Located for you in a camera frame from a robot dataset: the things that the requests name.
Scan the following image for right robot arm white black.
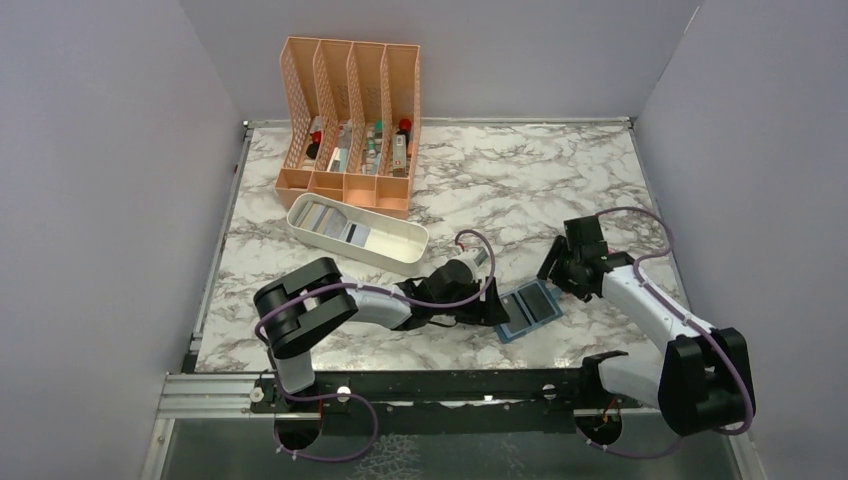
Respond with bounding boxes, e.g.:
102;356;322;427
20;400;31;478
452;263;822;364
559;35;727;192
539;215;756;437

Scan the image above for white oblong plastic tray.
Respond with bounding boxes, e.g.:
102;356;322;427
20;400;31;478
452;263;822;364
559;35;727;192
286;193;429;276

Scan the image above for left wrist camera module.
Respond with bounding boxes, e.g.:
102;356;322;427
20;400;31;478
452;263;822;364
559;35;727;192
456;247;489;271

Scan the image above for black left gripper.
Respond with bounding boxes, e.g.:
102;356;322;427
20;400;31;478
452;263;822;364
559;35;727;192
432;277;509;328

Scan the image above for black mounting rail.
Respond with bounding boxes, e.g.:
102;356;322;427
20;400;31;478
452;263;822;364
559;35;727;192
249;368;638;436

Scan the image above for peach plastic file organizer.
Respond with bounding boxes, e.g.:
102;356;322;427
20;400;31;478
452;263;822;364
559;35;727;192
275;36;422;219

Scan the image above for glossy black credit card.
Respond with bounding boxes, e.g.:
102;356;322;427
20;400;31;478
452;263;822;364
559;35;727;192
519;283;555;322

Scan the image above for red black item in organizer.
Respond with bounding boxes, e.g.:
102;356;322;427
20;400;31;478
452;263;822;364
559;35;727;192
305;130;323;160

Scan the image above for red capped stick in organizer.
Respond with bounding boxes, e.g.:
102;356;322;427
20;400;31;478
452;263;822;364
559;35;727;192
391;118;412;177

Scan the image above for teal card holder wallet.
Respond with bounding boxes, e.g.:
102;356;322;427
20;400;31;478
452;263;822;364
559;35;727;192
494;279;563;344

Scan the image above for teal capped tubes in organizer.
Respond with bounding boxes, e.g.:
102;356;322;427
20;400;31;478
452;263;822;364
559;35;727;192
362;120;383;175

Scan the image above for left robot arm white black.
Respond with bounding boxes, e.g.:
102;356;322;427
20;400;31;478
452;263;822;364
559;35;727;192
253;257;510;411

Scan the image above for grey box in organizer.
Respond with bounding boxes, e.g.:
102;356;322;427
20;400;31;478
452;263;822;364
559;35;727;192
326;124;352;173

